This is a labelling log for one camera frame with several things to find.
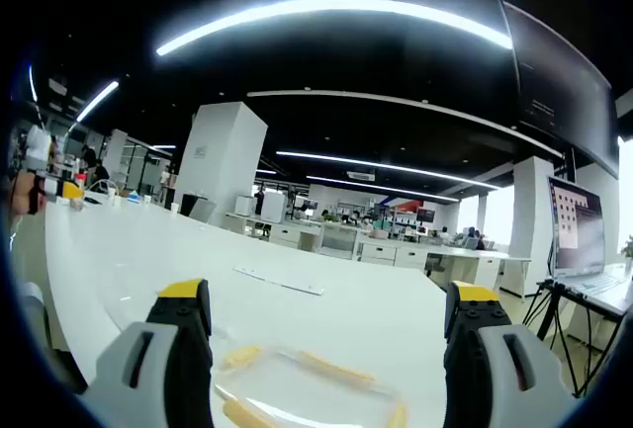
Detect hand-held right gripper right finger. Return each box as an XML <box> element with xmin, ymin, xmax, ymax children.
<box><xmin>443</xmin><ymin>280</ymin><xmax>580</xmax><ymax>428</ymax></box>

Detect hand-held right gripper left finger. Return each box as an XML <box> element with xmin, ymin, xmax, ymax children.
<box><xmin>78</xmin><ymin>278</ymin><xmax>215</xmax><ymax>428</ymax></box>

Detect clear storage box yellow latches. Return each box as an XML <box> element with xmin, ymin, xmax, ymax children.
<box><xmin>212</xmin><ymin>343</ymin><xmax>409</xmax><ymax>428</ymax></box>

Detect person's left hand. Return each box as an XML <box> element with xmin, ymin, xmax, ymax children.
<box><xmin>4</xmin><ymin>178</ymin><xmax>36</xmax><ymax>231</ymax></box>

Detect ceiling light strip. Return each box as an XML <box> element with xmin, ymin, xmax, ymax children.
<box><xmin>74</xmin><ymin>80</ymin><xmax>121</xmax><ymax>124</ymax></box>
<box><xmin>275</xmin><ymin>150</ymin><xmax>503</xmax><ymax>191</ymax></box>
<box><xmin>306</xmin><ymin>175</ymin><xmax>461</xmax><ymax>203</ymax></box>

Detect black tripod stand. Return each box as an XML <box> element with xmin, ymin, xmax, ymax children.
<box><xmin>523</xmin><ymin>277</ymin><xmax>624</xmax><ymax>397</ymax></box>

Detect grey office chair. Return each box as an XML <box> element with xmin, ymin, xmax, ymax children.
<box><xmin>14</xmin><ymin>279</ymin><xmax>88</xmax><ymax>394</ymax></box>

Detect open silver laptop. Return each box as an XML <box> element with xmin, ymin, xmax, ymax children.
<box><xmin>546</xmin><ymin>175</ymin><xmax>633</xmax><ymax>318</ymax></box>

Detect row of white cabinets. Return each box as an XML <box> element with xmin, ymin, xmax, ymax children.
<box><xmin>225</xmin><ymin>213</ymin><xmax>533</xmax><ymax>296</ymax></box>

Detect tall white appliance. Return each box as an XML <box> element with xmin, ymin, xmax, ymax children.
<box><xmin>260</xmin><ymin>190</ymin><xmax>284</xmax><ymax>224</ymax></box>

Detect large dark monitor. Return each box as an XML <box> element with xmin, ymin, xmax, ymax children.
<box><xmin>498</xmin><ymin>0</ymin><xmax>620</xmax><ymax>180</ymax></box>

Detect long curved ceiling light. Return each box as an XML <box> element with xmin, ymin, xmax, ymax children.
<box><xmin>155</xmin><ymin>0</ymin><xmax>514</xmax><ymax>57</ymax></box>

